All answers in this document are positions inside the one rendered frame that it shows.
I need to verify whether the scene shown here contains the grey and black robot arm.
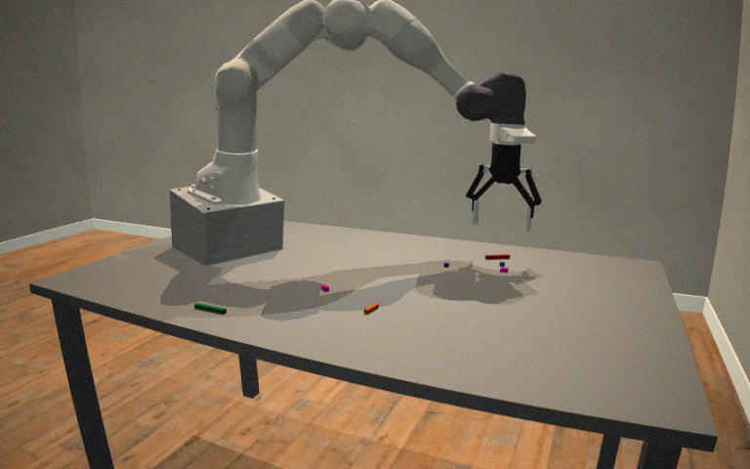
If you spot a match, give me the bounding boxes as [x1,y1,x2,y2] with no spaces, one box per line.
[187,0,535,205]

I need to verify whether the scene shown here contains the green rod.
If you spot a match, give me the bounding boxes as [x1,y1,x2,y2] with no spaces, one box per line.
[194,303,227,315]

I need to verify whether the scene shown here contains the orange rod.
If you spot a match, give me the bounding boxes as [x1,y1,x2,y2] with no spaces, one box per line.
[364,303,379,315]

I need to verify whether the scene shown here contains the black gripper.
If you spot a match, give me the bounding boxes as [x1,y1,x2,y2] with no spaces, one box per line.
[466,143,542,232]

